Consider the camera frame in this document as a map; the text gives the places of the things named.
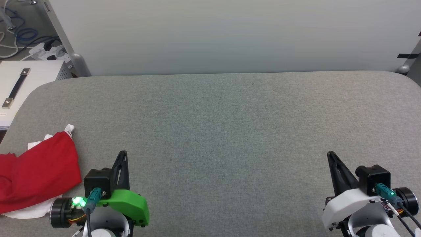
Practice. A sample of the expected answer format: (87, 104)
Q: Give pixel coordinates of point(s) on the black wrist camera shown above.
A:
(97, 179)
(375, 176)

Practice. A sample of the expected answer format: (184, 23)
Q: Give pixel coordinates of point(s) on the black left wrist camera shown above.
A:
(97, 179)

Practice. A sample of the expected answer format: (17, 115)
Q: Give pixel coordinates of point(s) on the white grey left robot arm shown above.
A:
(61, 212)

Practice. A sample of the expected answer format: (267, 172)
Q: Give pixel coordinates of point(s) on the white metal equipment box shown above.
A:
(39, 74)

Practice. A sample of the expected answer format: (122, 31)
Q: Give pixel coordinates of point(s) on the white partition panel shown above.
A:
(230, 36)

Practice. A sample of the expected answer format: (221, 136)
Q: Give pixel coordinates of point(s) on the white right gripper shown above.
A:
(345, 207)

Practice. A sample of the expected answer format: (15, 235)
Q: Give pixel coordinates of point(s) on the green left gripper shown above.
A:
(131, 204)

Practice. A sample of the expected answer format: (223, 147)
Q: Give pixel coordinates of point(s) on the grey partition post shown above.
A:
(77, 64)

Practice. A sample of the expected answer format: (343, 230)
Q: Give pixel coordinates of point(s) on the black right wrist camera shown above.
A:
(375, 176)

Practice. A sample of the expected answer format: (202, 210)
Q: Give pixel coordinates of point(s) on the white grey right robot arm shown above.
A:
(371, 227)

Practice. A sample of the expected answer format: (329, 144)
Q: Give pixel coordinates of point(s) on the black tape strip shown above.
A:
(408, 55)

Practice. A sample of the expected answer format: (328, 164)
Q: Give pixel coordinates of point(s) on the red and white basketball jersey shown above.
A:
(39, 171)

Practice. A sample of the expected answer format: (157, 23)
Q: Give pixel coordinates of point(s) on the grey partition foot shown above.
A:
(403, 69)

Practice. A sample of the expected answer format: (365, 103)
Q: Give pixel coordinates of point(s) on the white power strip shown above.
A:
(44, 52)

